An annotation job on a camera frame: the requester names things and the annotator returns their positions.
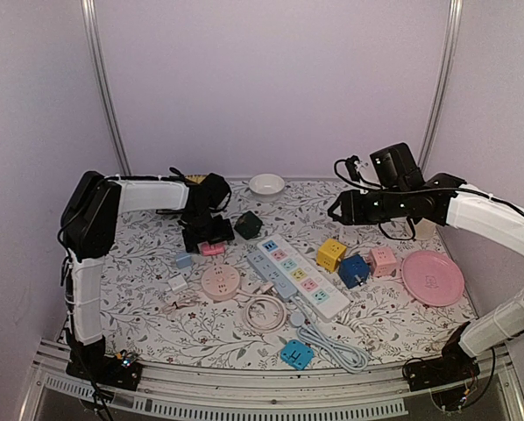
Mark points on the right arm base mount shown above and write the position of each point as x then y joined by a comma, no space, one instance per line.
421,374

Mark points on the white power strip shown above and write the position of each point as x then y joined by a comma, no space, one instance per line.
314,288

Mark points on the grey-blue power strip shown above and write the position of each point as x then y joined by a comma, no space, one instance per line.
269,272

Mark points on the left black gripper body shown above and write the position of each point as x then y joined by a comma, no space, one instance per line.
206,229

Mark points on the dark patterned cube socket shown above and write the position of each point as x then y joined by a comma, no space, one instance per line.
248,225

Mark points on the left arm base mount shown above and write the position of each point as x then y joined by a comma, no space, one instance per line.
105,370

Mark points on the dark blue cube socket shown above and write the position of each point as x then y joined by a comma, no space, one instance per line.
354,271

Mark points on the white bowl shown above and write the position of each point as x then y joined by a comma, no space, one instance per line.
266,184

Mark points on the aluminium frame post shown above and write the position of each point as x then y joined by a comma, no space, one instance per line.
449,49
91,27

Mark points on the pink adapter plug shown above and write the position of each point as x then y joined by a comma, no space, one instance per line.
208,249

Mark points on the small light blue plug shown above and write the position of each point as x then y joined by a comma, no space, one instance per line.
183,260

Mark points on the white travel adapter plug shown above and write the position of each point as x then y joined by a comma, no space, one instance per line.
348,236

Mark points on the right aluminium frame post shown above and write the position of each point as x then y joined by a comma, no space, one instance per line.
449,49

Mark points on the cream cup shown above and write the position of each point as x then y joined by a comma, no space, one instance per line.
424,230

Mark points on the yellow cube socket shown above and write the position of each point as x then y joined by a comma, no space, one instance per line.
330,254

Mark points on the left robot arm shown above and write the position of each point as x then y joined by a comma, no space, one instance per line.
87,232

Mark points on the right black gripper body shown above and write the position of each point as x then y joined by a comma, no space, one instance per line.
392,204

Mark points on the light blue adapter plug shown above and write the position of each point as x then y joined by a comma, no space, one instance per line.
296,354

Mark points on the pink cube socket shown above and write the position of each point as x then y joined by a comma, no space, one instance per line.
382,261

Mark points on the pink plate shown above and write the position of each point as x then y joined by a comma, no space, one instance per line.
432,278

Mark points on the yellow woven mat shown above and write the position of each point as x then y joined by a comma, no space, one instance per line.
196,178

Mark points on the left aluminium frame post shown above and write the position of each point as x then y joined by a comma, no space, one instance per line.
91,27

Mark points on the front aluminium rail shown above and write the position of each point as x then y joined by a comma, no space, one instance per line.
198,393

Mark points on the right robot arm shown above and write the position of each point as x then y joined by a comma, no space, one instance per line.
449,201

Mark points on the white charger plug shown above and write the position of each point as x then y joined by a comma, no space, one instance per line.
176,284

